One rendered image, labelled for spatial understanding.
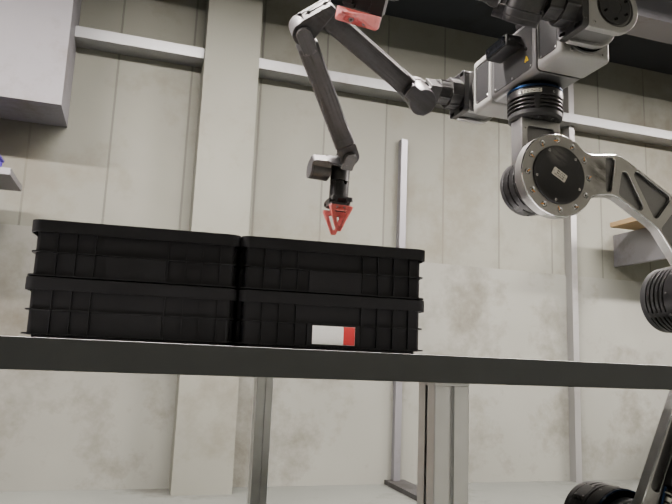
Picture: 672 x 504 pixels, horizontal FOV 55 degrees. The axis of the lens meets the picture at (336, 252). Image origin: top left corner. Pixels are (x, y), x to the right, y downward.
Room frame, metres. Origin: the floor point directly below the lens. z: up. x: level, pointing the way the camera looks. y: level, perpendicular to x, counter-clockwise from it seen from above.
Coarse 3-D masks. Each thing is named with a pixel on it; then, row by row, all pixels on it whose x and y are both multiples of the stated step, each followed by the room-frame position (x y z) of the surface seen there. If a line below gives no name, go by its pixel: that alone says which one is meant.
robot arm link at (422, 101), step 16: (320, 0) 1.53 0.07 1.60; (304, 16) 1.51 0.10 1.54; (320, 16) 1.49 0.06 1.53; (336, 32) 1.54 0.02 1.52; (352, 32) 1.55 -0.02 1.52; (352, 48) 1.58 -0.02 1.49; (368, 48) 1.59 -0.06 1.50; (368, 64) 1.62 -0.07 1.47; (384, 64) 1.63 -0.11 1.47; (384, 80) 1.67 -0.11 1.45; (400, 80) 1.66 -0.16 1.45; (416, 96) 1.68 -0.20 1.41; (432, 96) 1.69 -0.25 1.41; (416, 112) 1.71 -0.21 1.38
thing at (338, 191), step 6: (336, 180) 1.84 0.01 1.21; (330, 186) 1.85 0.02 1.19; (336, 186) 1.84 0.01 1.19; (342, 186) 1.84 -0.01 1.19; (348, 186) 1.86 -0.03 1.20; (330, 192) 1.85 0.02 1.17; (336, 192) 1.84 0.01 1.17; (342, 192) 1.84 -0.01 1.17; (336, 198) 1.81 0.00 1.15; (342, 198) 1.82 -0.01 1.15; (348, 198) 1.82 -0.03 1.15; (324, 204) 1.90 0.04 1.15
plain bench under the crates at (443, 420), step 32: (0, 352) 0.79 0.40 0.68; (32, 352) 0.80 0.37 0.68; (64, 352) 0.81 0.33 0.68; (96, 352) 0.82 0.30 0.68; (128, 352) 0.83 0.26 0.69; (160, 352) 0.85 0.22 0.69; (192, 352) 0.86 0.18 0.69; (224, 352) 0.87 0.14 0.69; (256, 352) 0.88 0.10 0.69; (288, 352) 0.90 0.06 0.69; (320, 352) 0.91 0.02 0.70; (352, 352) 0.92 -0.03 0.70; (256, 384) 2.40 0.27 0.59; (448, 384) 1.02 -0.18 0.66; (512, 384) 1.00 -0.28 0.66; (544, 384) 1.02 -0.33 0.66; (576, 384) 1.04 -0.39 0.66; (608, 384) 1.05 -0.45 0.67; (640, 384) 1.07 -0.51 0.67; (256, 416) 2.39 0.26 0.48; (448, 416) 1.02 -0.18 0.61; (256, 448) 2.40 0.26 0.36; (448, 448) 1.02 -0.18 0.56; (256, 480) 2.40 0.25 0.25; (448, 480) 1.02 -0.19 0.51
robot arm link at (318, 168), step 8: (352, 152) 1.78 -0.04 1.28; (312, 160) 1.81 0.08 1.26; (320, 160) 1.80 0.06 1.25; (328, 160) 1.81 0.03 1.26; (336, 160) 1.83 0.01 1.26; (344, 160) 1.79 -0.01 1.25; (352, 160) 1.79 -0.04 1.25; (312, 168) 1.81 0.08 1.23; (320, 168) 1.82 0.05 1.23; (328, 168) 1.82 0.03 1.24; (344, 168) 1.81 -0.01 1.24; (352, 168) 1.81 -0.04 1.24; (312, 176) 1.82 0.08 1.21; (320, 176) 1.83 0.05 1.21; (328, 176) 1.83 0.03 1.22
